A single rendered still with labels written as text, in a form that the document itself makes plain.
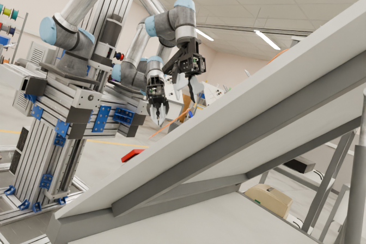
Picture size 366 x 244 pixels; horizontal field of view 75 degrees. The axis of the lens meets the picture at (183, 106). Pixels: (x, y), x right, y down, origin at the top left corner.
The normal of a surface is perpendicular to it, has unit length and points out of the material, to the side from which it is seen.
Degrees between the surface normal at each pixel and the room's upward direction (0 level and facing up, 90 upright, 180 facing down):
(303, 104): 90
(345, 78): 90
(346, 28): 128
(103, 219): 90
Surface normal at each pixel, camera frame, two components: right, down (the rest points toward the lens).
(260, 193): -0.55, -0.13
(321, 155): -0.70, -0.21
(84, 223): 0.73, 0.33
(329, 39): 0.36, 0.83
